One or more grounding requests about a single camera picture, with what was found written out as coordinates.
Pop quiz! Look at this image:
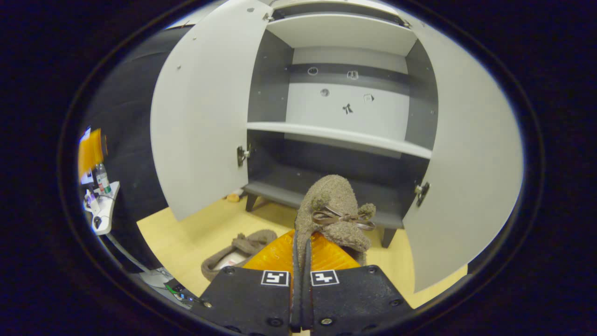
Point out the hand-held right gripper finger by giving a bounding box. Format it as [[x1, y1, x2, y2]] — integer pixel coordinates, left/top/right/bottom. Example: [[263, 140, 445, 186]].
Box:
[[198, 229, 302, 334], [301, 231, 413, 334]]

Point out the brown fuzzy shoe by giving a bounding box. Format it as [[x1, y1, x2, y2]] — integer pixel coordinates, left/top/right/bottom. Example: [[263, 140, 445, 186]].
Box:
[[294, 175, 377, 266], [201, 229, 278, 282]]

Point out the white shoe cabinet door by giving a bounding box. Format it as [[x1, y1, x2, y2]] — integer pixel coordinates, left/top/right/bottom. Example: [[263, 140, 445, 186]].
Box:
[[150, 0, 273, 221], [402, 21, 524, 294]]

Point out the grey shoe cabinet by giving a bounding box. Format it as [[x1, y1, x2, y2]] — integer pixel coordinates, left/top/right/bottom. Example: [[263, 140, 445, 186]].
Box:
[[243, 0, 439, 248]]

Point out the clear plastic bottle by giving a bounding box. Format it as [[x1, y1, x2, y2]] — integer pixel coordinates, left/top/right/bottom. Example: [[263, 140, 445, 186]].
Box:
[[95, 162, 112, 195]]

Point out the white side desk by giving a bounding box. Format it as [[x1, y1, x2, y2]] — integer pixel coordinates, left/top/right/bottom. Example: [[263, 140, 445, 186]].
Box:
[[83, 181, 121, 235]]

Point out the black electronic device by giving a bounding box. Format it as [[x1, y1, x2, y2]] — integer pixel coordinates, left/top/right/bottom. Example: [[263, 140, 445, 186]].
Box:
[[140, 268, 206, 308]]

